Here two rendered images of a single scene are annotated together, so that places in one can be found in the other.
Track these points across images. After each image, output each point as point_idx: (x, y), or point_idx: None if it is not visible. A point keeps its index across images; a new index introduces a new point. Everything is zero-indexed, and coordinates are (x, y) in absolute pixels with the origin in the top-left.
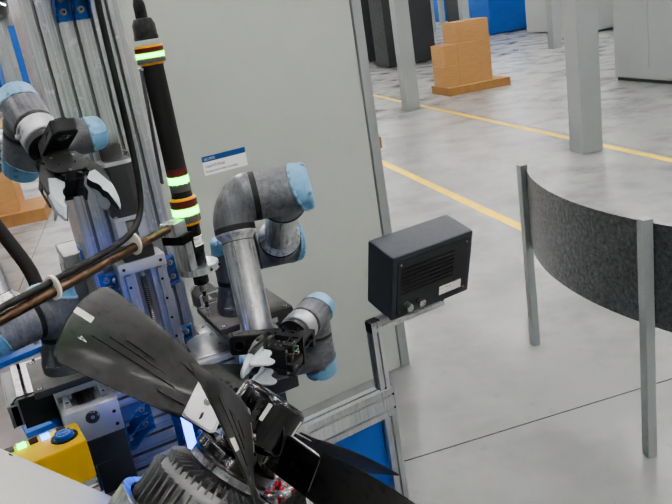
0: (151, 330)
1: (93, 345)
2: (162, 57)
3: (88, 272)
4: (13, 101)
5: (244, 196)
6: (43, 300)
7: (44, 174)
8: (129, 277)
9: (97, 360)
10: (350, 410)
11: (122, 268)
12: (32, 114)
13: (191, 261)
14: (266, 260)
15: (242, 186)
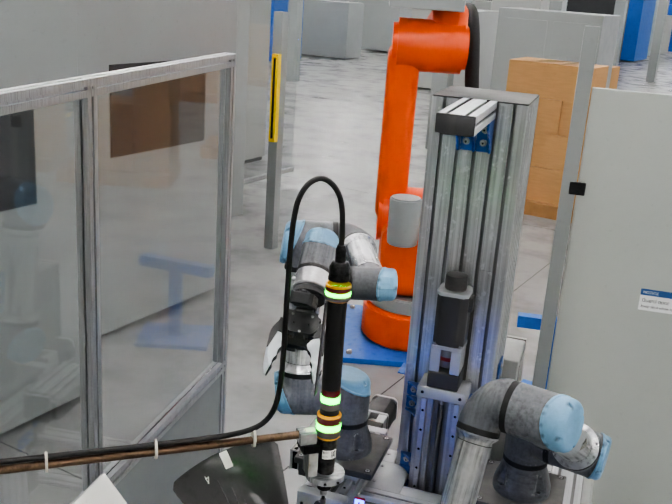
0: (275, 499)
1: (212, 489)
2: (342, 299)
3: (191, 448)
4: (307, 247)
5: (492, 406)
6: (140, 456)
7: (277, 326)
8: (424, 400)
9: (206, 502)
10: None
11: (421, 389)
12: (309, 266)
13: (310, 469)
14: (553, 460)
15: (495, 395)
